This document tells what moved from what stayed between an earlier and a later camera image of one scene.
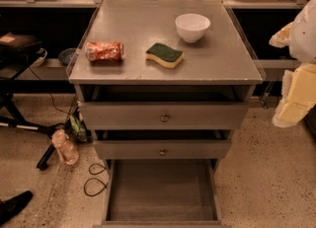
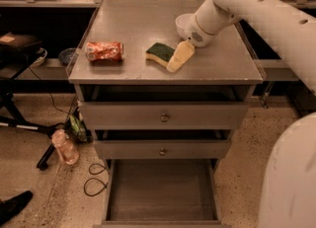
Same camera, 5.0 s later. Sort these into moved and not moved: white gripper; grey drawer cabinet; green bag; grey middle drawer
Moved: white gripper
Not moved: green bag; grey middle drawer; grey drawer cabinet
